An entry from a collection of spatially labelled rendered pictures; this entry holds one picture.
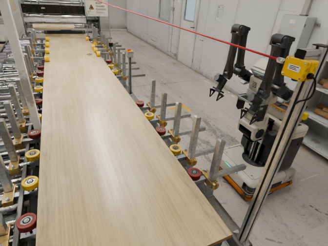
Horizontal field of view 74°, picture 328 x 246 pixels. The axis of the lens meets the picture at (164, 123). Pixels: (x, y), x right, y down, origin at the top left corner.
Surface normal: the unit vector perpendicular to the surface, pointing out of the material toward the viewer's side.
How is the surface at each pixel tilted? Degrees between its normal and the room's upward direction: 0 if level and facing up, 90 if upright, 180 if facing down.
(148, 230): 0
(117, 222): 0
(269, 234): 0
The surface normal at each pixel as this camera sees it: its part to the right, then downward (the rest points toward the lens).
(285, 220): 0.06, -0.86
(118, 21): 0.41, 0.49
